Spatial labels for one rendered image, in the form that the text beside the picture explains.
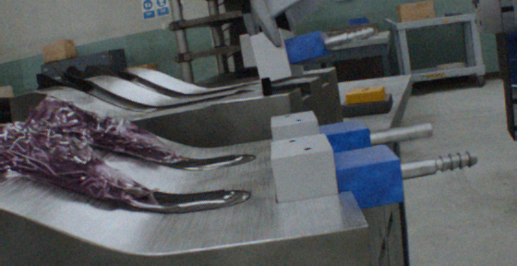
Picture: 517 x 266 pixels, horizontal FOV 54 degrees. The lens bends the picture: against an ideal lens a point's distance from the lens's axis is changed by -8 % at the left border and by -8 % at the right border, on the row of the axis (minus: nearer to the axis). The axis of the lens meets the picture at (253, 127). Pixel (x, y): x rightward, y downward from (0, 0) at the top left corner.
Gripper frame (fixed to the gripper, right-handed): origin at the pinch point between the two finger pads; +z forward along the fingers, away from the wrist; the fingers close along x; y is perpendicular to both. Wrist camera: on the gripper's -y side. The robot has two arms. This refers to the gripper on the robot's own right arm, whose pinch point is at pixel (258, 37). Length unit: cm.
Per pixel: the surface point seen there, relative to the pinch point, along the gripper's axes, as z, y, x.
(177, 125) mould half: 7.8, 1.5, -36.1
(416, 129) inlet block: 9, 27, -44
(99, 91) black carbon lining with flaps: 3.3, -13.9, -28.1
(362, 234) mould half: 10, 25, -64
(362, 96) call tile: 12.0, 16.1, -0.6
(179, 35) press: -13, -188, 346
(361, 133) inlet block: 8, 23, -47
